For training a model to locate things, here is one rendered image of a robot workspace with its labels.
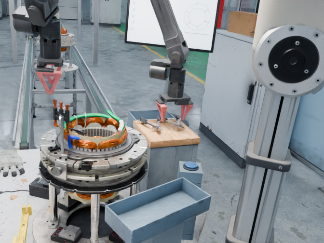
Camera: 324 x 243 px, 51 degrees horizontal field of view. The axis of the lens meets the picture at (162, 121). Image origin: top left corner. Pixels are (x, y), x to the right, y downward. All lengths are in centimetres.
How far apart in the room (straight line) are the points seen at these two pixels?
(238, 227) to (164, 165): 37
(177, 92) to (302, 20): 60
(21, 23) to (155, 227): 64
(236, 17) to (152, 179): 276
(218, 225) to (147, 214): 176
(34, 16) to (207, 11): 123
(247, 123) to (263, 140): 238
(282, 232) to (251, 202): 178
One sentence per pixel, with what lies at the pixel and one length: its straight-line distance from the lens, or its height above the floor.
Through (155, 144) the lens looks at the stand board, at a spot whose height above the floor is 105.
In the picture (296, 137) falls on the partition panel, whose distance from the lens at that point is 366.
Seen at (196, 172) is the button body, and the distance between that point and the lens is 105.
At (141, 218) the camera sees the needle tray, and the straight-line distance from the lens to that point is 85.
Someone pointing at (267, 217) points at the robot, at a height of 101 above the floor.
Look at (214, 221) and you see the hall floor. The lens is 263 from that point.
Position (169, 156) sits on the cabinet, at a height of 100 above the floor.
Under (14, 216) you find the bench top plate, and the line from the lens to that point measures 130.
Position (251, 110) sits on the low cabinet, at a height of 60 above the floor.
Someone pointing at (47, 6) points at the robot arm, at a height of 148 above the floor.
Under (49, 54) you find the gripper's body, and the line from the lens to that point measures 101.
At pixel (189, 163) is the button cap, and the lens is 107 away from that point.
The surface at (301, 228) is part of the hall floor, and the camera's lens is 282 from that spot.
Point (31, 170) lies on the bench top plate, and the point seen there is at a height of 78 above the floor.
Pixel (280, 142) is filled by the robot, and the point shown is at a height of 122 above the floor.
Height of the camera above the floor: 154
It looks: 21 degrees down
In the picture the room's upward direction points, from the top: 6 degrees clockwise
